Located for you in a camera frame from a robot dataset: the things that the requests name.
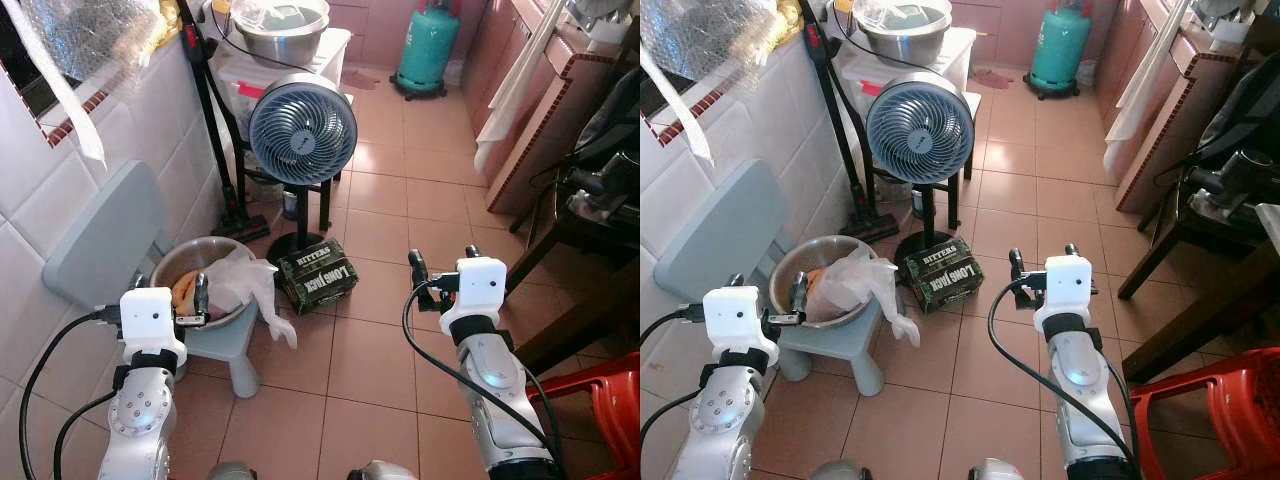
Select orange brown bread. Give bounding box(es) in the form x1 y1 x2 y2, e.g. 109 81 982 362
171 269 201 312
804 267 832 312

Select wide steel bowl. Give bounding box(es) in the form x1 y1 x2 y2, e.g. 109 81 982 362
767 234 877 330
149 236 260 330

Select grey plastic child chair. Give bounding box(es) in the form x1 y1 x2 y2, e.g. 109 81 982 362
652 159 887 399
41 159 267 400

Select white plastic bag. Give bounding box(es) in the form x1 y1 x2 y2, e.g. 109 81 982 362
203 247 300 350
818 246 922 349

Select green Long Jack carton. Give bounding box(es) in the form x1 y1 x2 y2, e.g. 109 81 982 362
902 235 987 316
274 237 360 316

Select black metal stand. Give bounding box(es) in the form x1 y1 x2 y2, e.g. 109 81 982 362
855 135 979 236
232 135 353 236

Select pink tiled kitchen counter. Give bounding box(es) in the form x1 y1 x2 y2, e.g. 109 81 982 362
462 0 613 217
1093 0 1243 217

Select grey round standing fan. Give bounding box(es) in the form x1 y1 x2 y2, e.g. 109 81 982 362
865 69 977 270
248 71 359 266

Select white hanging sheet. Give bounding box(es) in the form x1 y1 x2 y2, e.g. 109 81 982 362
1102 0 1198 173
472 0 569 178

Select red plastic stool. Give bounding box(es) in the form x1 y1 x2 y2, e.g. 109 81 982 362
1129 346 1280 480
527 351 641 480

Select black red stick vacuum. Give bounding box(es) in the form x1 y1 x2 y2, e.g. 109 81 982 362
178 0 258 244
799 0 875 246

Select black bag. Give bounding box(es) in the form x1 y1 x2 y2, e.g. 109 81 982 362
562 66 641 219
1188 48 1280 219

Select white foam strip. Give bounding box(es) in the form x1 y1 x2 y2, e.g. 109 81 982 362
640 44 717 168
0 0 110 168

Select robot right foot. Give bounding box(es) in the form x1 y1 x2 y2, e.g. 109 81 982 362
347 459 420 480
967 457 1027 480

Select teal gas cylinder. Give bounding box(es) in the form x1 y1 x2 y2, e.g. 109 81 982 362
390 4 464 102
1023 4 1095 102

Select white plastic storage box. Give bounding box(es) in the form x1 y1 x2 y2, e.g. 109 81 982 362
214 27 354 143
837 27 980 143

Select large steel basin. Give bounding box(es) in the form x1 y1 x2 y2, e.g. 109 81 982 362
853 0 954 67
230 0 332 67

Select clear bubble wrap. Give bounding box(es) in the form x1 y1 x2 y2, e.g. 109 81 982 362
18 0 167 83
640 0 802 83

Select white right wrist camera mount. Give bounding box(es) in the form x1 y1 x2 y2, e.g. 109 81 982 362
439 256 510 337
1031 254 1095 337

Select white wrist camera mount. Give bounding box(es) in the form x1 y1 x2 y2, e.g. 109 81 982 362
439 256 510 337
701 286 780 367
119 287 189 367
1031 254 1095 337

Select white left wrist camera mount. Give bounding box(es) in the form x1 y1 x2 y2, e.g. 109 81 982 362
119 287 189 367
701 286 780 367

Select long black left arm cable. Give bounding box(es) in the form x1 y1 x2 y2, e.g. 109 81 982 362
18 308 123 480
640 304 707 353

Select short black left arm cable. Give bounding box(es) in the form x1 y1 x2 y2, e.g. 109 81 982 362
53 388 123 480
640 388 707 453

